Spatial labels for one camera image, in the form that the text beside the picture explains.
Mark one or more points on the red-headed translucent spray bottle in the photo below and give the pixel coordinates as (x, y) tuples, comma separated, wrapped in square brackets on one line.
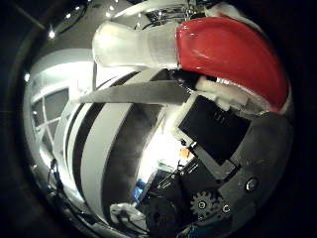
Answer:
[(231, 53)]

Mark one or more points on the black drawer shelf unit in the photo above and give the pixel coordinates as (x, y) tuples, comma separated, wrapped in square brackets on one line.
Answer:
[(165, 180)]

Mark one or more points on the blue box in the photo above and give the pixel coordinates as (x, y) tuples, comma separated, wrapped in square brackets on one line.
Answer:
[(138, 193)]

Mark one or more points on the ceiling spot light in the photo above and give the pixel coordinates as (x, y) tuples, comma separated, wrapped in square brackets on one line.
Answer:
[(108, 14), (26, 77), (68, 15), (51, 34)]

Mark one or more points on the white-framed window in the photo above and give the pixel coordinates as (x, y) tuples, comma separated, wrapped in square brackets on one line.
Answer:
[(56, 102)]

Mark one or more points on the orange wall picture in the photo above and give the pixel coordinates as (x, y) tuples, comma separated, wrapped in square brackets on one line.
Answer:
[(185, 154)]

